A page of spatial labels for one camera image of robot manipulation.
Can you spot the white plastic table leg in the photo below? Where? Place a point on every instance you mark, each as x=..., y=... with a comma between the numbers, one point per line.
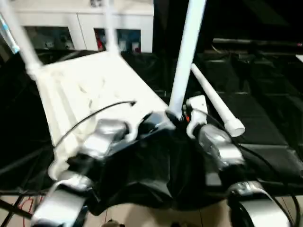
x=187, y=52
x=21, y=38
x=215, y=99
x=111, y=26

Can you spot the white plastic table top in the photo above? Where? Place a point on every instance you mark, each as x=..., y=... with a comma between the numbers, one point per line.
x=90, y=85

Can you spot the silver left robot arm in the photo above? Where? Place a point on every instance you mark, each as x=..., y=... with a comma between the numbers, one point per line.
x=90, y=151

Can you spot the black plastic mat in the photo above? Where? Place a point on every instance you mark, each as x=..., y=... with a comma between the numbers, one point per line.
x=265, y=123

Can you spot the silver metal bar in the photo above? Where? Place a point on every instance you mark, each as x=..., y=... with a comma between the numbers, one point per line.
x=258, y=43

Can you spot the large black screen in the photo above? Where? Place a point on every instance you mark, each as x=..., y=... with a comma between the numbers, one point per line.
x=251, y=19

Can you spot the white flat sheet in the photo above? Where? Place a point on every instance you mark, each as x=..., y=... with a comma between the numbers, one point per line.
x=299, y=58

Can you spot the white glass-door cabinet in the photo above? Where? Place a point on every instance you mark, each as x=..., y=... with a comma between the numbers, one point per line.
x=71, y=19

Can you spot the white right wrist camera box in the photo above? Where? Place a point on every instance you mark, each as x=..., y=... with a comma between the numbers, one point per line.
x=196, y=111

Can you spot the black folding table frame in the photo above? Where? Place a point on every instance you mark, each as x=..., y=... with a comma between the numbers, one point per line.
x=12, y=205

